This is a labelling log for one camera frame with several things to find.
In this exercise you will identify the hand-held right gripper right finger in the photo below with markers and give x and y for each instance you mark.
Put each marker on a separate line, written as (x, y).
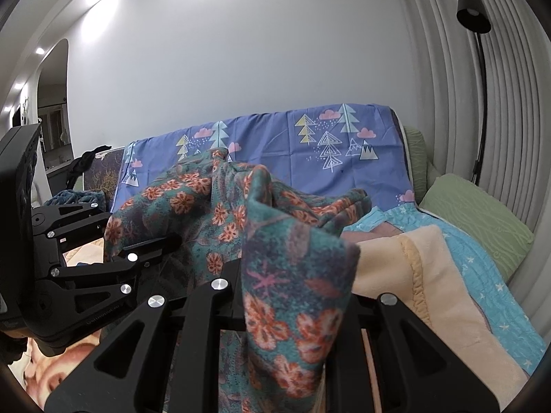
(358, 315)

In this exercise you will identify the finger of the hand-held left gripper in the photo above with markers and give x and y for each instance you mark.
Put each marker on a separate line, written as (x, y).
(107, 267)
(73, 215)

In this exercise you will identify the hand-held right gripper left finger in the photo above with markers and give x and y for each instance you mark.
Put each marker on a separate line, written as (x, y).
(228, 297)

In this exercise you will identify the teal floral garment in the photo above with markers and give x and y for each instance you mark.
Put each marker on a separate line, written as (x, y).
(280, 266)

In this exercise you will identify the teal knitted cloth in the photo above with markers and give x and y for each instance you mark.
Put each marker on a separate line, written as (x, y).
(69, 198)

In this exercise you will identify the black garment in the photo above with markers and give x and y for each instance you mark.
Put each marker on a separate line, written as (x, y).
(84, 163)

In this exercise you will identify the peach printed fleece blanket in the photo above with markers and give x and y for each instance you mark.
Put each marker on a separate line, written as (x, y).
(409, 275)

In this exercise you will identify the light blue star quilt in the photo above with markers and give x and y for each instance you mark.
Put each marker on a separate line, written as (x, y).
(482, 292)

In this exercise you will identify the green pillow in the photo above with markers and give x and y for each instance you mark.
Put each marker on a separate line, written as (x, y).
(473, 219)

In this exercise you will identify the blue tree-print bed sheet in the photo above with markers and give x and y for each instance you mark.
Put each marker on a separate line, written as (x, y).
(275, 150)

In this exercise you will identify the green quilted cushion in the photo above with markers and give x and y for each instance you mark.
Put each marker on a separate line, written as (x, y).
(415, 159)

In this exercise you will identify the white pleated curtain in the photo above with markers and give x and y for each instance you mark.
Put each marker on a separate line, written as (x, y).
(516, 116)

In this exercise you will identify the black floor lamp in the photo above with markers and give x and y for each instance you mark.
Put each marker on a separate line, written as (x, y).
(473, 13)

